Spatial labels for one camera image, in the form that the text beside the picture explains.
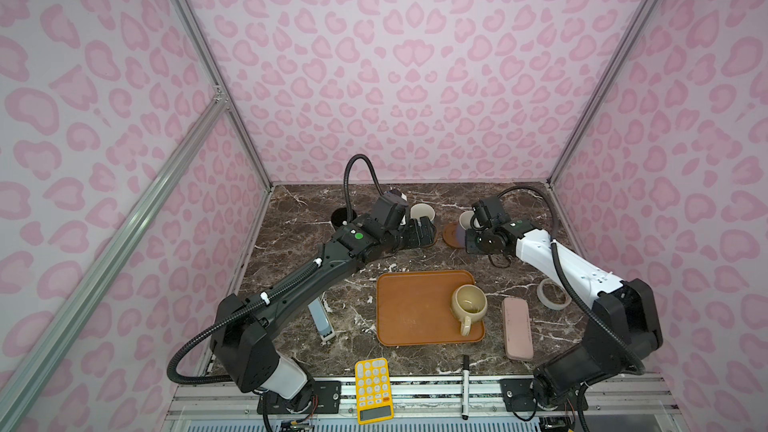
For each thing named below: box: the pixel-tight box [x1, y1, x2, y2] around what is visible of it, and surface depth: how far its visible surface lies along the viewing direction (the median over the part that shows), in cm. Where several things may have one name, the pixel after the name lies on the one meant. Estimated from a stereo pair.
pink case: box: [502, 298, 533, 361], surface depth 83 cm
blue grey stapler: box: [308, 297, 335, 341], surface depth 83 cm
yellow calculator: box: [355, 358, 394, 425], surface depth 75 cm
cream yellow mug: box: [451, 284, 488, 336], surface depth 82 cm
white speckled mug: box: [410, 203, 436, 227], surface depth 100 cm
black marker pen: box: [461, 354, 470, 421], surface depth 75 cm
